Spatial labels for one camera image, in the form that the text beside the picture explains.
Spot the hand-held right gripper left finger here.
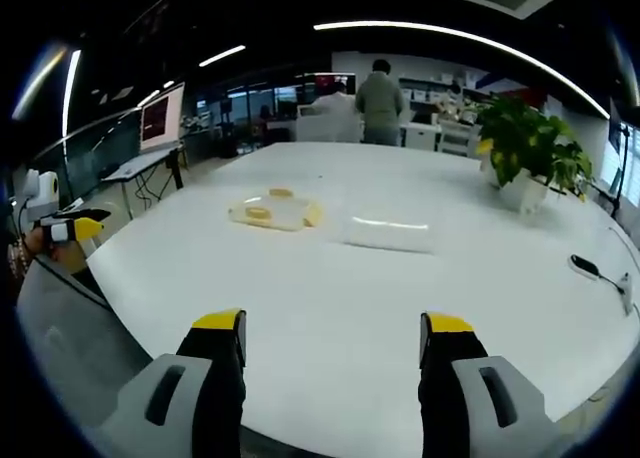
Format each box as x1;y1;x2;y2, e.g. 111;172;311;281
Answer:
98;307;249;458

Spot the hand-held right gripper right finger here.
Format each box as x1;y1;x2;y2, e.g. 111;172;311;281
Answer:
417;311;555;458

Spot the person's left hand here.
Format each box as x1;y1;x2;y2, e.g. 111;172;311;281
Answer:
22;227;57;260

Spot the white side table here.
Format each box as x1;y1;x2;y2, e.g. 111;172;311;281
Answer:
101;146;187;221

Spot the large monitor screen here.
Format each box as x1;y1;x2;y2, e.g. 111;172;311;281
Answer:
139;81;187;155

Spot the black and white device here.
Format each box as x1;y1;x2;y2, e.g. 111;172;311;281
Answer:
568;253;607;282

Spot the clear plastic bag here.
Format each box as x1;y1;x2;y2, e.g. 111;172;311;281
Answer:
228;187;325;234

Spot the white cabinet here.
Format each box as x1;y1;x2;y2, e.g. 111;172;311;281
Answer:
399;120;484;158

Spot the green potted plant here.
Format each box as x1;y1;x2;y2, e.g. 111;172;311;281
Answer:
473;91;597;214

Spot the black tripod stand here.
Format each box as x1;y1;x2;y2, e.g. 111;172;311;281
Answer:
607;97;640;217

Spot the long ceiling light strip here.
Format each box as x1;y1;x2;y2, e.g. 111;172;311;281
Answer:
313;20;612;121

